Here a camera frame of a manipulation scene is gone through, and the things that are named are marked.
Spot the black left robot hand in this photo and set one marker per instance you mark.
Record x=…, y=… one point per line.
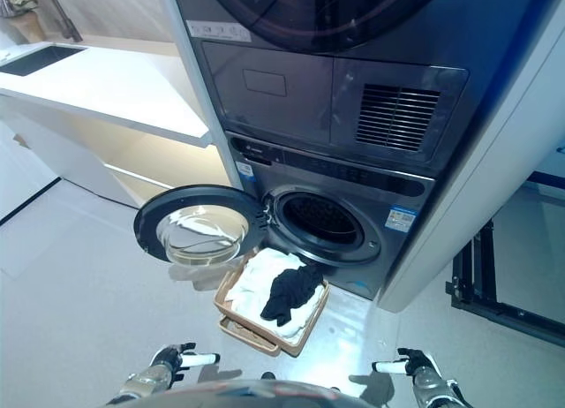
x=174, y=359

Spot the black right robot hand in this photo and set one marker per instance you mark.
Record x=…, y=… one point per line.
x=417, y=361

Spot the black garment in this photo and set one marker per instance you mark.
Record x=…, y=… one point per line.
x=287, y=293

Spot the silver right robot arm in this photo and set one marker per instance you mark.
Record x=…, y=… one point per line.
x=434, y=386

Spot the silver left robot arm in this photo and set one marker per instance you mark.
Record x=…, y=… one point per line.
x=145, y=381

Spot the brown wicker laundry basket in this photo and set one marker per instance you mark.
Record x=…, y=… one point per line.
x=247, y=334

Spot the grey front-load washing machine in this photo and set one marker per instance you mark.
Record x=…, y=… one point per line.
x=384, y=266

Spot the white clothes pile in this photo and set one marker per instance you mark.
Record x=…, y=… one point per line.
x=256, y=271

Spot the round washing machine door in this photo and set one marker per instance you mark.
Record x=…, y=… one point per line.
x=150, y=213

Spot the dark robot torso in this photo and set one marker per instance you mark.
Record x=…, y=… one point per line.
x=247, y=397

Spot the energy label sticker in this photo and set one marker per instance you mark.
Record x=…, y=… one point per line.
x=401, y=218

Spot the small blue sticker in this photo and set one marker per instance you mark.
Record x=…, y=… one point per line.
x=246, y=169

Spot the white counter cabinet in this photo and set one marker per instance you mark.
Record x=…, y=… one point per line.
x=110, y=85

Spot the grey stacked dryer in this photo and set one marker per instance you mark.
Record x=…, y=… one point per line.
x=287, y=94

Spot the dark recessed sink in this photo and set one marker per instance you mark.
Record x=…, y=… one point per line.
x=39, y=59

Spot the white instruction label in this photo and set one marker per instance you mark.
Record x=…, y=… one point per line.
x=218, y=31

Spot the dark brown faucet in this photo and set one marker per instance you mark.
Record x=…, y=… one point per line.
x=70, y=26

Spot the beige plant pot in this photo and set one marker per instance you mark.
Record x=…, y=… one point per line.
x=25, y=26

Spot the black metal frame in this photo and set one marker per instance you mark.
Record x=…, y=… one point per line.
x=459, y=289

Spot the white appliance cabinet frame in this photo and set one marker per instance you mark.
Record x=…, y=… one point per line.
x=485, y=183

